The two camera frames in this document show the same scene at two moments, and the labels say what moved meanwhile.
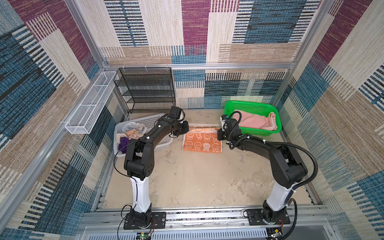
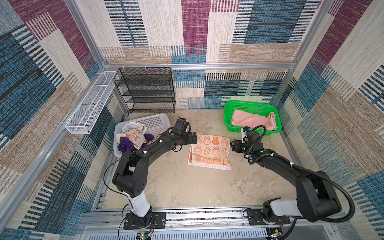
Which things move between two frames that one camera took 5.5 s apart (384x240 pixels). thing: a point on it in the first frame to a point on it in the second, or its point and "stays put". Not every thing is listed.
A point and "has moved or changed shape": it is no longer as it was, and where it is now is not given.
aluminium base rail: [306, 223] stays put
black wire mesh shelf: [147, 89] stays put
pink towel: [256, 120] stays put
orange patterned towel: [202, 138] has moved or changed shape
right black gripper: [220, 137] to [236, 146]
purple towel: [123, 142] stays put
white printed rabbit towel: [132, 130] stays put
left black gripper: [185, 129] to [189, 138]
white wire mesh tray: [85, 115] stays put
